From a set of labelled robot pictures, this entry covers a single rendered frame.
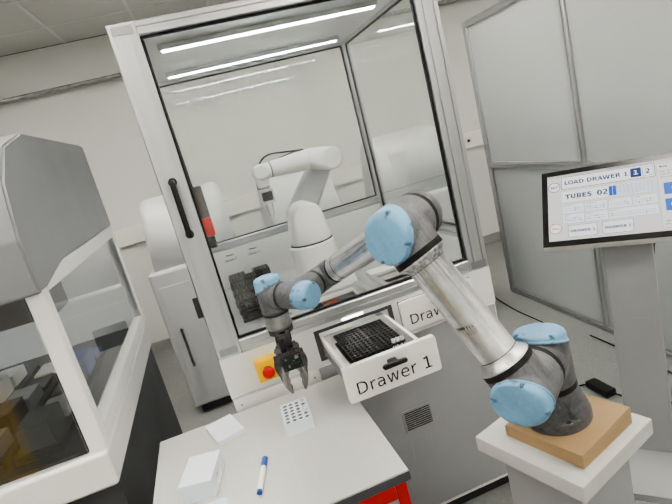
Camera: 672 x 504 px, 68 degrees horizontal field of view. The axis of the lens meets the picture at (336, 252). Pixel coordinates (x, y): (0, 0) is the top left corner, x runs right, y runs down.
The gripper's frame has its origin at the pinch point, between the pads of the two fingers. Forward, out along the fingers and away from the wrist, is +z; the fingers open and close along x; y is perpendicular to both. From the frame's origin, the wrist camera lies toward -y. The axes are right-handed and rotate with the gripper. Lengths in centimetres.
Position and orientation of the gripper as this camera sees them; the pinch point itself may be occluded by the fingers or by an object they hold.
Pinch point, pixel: (297, 385)
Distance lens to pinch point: 153.9
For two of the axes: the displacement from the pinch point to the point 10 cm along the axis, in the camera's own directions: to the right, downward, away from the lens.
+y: 2.2, 1.7, -9.6
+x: 9.4, -2.9, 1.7
